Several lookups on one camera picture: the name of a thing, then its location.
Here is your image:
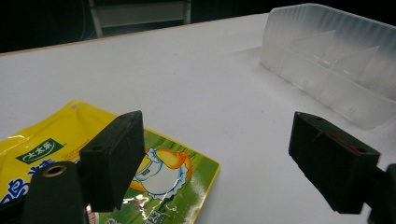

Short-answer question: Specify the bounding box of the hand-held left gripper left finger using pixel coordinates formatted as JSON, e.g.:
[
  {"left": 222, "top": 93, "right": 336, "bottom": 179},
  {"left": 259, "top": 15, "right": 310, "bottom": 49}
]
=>
[{"left": 21, "top": 110, "right": 147, "bottom": 224}]

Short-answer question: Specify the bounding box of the grey metal stand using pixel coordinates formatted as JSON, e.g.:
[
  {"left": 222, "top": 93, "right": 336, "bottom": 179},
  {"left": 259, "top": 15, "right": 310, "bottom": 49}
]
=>
[{"left": 88, "top": 0, "right": 192, "bottom": 39}]

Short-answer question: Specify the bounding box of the clear plastic divided rack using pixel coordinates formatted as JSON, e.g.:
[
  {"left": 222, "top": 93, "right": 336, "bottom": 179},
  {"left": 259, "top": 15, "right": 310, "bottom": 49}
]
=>
[{"left": 260, "top": 3, "right": 396, "bottom": 131}]

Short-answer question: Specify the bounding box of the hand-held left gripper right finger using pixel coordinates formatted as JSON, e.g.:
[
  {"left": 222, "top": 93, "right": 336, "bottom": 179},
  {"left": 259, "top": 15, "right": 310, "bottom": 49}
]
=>
[{"left": 288, "top": 111, "right": 396, "bottom": 224}]

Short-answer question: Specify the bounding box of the yellow and green seasoning packet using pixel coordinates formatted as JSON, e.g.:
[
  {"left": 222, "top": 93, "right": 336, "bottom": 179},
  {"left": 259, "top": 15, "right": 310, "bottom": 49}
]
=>
[{"left": 0, "top": 99, "right": 221, "bottom": 224}]

